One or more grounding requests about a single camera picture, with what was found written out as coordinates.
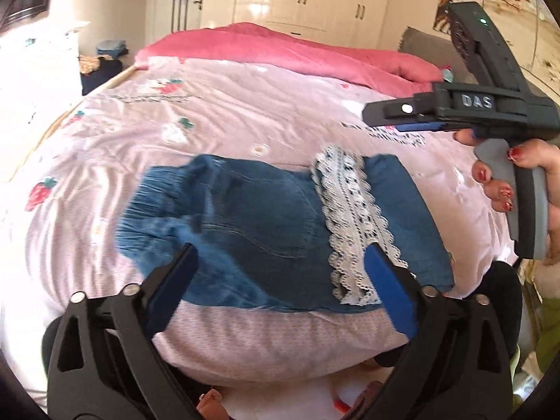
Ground blue denim pants lace trim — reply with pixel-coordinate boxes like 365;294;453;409
116;145;454;314

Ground right hand red nails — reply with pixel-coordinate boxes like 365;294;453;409
451;128;560;266

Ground left hand thumb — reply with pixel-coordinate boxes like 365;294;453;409
196;389;230;420

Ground grey padded headboard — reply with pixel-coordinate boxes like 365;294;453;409
399;27;476;84

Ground pink strawberry bear bedsheet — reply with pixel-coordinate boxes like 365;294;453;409
1;60;512;396

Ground pink plush comforter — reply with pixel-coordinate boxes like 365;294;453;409
135;23;442;98

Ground white drawer dresser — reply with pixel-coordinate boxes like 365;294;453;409
1;19;82;139

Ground blue folded clothes pile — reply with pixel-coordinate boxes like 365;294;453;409
96;39;128;59

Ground floral wall painting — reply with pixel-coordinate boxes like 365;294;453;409
433;0;559;100

